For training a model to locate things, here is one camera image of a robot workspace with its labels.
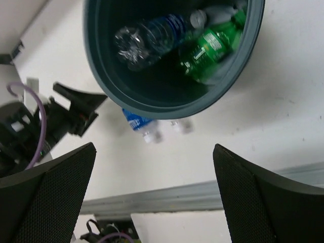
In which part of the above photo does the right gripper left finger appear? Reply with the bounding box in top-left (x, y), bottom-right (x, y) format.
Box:
top-left (1, 143), bottom-right (96, 242)

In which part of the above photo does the clear bottle blue label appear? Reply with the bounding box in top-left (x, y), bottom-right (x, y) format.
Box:
top-left (114, 10), bottom-right (207, 71)
top-left (122, 108), bottom-right (162, 143)

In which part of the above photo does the aluminium front frame rail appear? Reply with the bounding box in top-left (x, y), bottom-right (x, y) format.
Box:
top-left (80, 161), bottom-right (324, 216)

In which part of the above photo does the clear unlabelled plastic bottle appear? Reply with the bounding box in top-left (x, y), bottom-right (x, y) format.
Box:
top-left (170, 118), bottom-right (194, 134)

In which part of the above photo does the dark teal plastic bin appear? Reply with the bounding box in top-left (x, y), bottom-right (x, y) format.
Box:
top-left (84, 0), bottom-right (265, 119)

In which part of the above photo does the green plastic soda bottle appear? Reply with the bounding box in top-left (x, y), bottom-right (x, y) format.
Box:
top-left (178, 1), bottom-right (248, 85)

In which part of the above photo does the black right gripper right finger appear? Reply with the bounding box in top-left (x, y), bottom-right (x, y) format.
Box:
top-left (213, 144), bottom-right (323, 242)

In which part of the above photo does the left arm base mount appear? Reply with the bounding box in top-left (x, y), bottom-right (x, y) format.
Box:
top-left (79, 217), bottom-right (141, 242)

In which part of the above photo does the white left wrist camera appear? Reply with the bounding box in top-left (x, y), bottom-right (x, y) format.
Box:
top-left (21, 77), bottom-right (49, 114)

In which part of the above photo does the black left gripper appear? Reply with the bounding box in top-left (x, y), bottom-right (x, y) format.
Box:
top-left (1, 83), bottom-right (107, 175)

